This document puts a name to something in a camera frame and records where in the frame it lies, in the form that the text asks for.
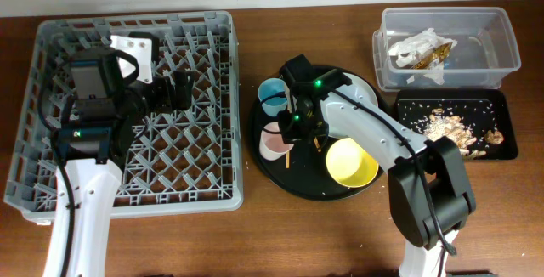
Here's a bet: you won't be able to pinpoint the pink plastic cup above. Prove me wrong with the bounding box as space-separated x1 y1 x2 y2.
258 122 294 161

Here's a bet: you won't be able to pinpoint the food scraps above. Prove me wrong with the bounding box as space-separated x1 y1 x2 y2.
410 108 505 160

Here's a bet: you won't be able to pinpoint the clear plastic bin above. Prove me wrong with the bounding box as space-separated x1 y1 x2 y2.
372 7 521 92

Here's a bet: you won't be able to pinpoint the light blue plastic cup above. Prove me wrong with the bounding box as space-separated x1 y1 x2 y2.
258 78 287 117

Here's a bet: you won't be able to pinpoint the yellow bowl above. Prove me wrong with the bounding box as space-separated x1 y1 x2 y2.
326 138 379 188

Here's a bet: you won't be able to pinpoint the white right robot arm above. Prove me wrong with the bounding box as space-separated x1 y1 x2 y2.
279 54 476 276

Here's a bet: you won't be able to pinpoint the black rectangular tray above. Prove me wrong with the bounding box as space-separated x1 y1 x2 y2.
394 89 519 161

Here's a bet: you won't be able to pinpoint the white napkin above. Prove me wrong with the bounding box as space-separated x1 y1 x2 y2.
388 28 458 85

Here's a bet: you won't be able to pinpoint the grey round plate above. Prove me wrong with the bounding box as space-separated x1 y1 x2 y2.
329 71 379 139

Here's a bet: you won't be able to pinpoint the gold snack wrapper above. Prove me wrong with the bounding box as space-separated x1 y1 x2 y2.
411 42 453 70

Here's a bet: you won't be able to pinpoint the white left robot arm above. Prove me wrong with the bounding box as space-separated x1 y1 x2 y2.
43 46 195 276

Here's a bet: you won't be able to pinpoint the grey dishwasher rack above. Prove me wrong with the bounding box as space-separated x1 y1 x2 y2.
3 11 243 224

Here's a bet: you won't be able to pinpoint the round black tray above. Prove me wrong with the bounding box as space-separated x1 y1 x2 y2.
247 99 371 201

